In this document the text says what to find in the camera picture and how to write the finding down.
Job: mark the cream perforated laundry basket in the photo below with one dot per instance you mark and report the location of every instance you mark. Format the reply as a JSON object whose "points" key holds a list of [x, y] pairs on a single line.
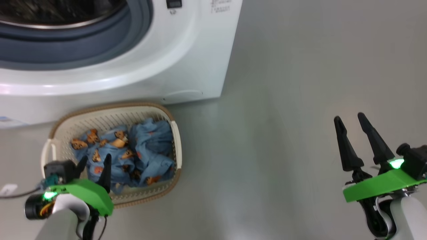
{"points": [[110, 116]]}

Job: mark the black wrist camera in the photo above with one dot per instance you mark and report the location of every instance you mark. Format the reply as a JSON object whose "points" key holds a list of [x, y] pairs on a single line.
{"points": [[60, 170], [415, 161]]}

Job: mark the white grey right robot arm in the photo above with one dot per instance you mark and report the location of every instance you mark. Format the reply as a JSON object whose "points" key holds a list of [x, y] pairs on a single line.
{"points": [[405, 216]]}

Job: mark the blue energy label sticker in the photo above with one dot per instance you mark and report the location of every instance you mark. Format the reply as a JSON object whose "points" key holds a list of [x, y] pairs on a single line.
{"points": [[10, 121]]}

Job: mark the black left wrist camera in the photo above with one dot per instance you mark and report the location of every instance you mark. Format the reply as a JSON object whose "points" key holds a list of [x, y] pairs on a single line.
{"points": [[60, 170]]}

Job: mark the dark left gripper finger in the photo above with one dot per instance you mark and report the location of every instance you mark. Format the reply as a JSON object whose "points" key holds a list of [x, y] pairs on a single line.
{"points": [[81, 166], [106, 173]]}

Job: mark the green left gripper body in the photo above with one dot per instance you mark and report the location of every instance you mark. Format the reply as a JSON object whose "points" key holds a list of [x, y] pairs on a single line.
{"points": [[90, 194]]}

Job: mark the round white filter cover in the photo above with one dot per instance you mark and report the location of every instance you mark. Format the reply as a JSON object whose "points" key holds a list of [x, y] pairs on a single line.
{"points": [[183, 94]]}

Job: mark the white front-load washing machine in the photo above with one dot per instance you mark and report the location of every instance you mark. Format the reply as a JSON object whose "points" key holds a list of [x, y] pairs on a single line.
{"points": [[186, 50]]}

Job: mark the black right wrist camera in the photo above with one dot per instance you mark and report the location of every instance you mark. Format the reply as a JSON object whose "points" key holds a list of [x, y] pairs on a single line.
{"points": [[415, 161]]}

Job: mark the small printed text label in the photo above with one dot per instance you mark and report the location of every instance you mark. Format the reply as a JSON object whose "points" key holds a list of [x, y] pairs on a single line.
{"points": [[221, 6]]}

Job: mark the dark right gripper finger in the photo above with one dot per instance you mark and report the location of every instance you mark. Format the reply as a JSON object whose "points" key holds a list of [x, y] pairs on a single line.
{"points": [[377, 143], [347, 150]]}

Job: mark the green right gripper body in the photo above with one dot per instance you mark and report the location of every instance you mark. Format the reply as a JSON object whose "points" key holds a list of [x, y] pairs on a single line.
{"points": [[383, 185]]}

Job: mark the black door latch slot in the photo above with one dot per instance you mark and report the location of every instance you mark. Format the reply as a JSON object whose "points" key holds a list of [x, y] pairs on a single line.
{"points": [[173, 3]]}

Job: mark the blue bear-print garment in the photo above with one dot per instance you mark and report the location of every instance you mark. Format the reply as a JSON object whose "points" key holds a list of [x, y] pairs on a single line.
{"points": [[111, 156], [153, 150]]}

